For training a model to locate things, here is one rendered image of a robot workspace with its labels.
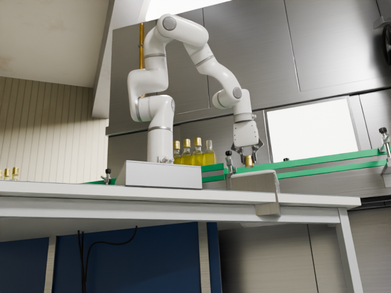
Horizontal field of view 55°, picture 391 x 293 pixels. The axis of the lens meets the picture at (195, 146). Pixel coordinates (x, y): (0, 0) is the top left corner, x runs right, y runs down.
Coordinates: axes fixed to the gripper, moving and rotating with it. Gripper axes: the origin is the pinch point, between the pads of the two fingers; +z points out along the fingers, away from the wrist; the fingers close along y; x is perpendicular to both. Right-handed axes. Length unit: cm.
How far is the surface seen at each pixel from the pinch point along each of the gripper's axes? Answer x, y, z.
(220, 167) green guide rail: -12.5, 14.9, 1.5
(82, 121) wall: -226, 219, -82
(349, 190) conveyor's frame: -17.2, -37.5, 18.0
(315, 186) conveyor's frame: -17.7, -24.2, 14.8
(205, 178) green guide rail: -11.1, 22.4, 5.3
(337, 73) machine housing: -57, -44, -42
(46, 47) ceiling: -163, 213, -149
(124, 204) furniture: 41, 36, 12
